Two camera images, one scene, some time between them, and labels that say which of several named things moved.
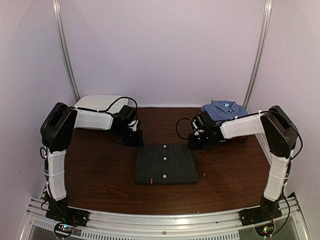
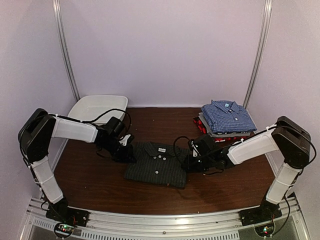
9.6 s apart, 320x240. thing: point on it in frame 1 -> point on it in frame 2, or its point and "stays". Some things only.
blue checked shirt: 224,110 stays
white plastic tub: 101,102 stays
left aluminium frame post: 57,12 stays
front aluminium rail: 289,224 stays
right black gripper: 192,143 -> 190,166
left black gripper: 136,142 -> 128,154
